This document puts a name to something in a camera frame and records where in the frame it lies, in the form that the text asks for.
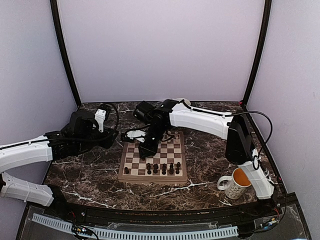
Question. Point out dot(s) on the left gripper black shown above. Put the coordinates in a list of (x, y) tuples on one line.
[(107, 142)]

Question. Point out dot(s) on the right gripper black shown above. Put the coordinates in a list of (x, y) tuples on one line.
[(150, 150)]

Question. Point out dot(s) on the wooden chess board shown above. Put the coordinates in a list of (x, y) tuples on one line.
[(167, 166)]

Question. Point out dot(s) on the dark tall piece back row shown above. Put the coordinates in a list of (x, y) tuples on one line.
[(171, 169)]

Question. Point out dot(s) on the dark rook corner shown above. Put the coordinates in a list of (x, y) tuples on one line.
[(126, 170)]

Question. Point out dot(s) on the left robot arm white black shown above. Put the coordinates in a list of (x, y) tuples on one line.
[(25, 153)]

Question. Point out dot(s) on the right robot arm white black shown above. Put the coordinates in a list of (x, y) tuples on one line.
[(232, 127)]

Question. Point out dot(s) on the white chess pieces row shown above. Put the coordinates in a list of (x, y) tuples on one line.
[(171, 137)]

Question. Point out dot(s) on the seashell pattern mug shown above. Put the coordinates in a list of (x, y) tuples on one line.
[(184, 100)]

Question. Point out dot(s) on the white mug yellow inside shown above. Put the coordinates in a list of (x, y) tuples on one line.
[(235, 185)]

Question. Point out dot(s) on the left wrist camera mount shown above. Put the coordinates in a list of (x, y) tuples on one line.
[(102, 114)]

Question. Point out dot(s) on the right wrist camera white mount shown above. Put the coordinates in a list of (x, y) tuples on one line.
[(133, 135)]

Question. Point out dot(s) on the left black frame post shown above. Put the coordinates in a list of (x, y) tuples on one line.
[(63, 52)]

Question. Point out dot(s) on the black frame post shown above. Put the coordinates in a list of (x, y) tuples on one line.
[(63, 52), (258, 52)]

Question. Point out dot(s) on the white cable duct strip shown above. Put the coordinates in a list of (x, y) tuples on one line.
[(136, 232)]

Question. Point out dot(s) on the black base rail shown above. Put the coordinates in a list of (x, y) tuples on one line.
[(237, 214)]

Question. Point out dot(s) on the right black frame post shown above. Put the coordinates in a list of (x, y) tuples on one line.
[(258, 52)]

